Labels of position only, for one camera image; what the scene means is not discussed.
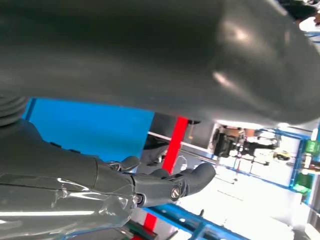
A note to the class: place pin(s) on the blue metal shelf rack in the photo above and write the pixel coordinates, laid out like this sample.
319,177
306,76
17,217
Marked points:
87,129
297,165

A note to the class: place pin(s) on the person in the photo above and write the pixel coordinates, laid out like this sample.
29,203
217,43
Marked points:
297,8

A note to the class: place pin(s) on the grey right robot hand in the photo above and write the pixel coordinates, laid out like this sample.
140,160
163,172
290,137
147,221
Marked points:
149,59

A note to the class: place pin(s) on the green plastic crate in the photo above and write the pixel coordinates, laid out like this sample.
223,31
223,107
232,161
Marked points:
312,147

